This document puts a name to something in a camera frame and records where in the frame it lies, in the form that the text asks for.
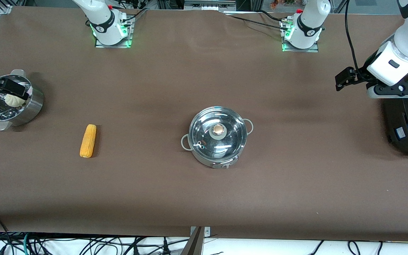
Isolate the aluminium frame bar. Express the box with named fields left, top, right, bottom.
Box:
left=0, top=0, right=26, bottom=15

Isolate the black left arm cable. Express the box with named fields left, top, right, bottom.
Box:
left=344, top=0, right=361, bottom=73

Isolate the steel pot with handles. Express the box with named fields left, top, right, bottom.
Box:
left=181, top=106, right=254, bottom=169

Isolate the grey metal frame piece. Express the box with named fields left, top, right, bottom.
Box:
left=184, top=0, right=237, bottom=12

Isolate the glass pot lid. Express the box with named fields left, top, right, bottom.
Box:
left=188, top=106, right=247, bottom=160

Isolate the metal table edge bracket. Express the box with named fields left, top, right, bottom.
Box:
left=190, top=226, right=211, bottom=255

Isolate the white steamed bun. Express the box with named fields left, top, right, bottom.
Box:
left=6, top=93, right=26, bottom=107

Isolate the black base cable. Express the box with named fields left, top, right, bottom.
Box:
left=223, top=10, right=289, bottom=32

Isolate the steel steamer pot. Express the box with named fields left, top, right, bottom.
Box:
left=0, top=69, right=45, bottom=131

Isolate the green floor cable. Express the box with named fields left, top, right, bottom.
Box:
left=23, top=233, right=33, bottom=255

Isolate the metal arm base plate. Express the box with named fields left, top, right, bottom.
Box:
left=95, top=14, right=134, bottom=49
left=282, top=19, right=319, bottom=53

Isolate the brown table cover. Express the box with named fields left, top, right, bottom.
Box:
left=0, top=5, right=408, bottom=242

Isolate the yellow corn cob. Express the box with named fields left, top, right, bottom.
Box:
left=80, top=124, right=97, bottom=158

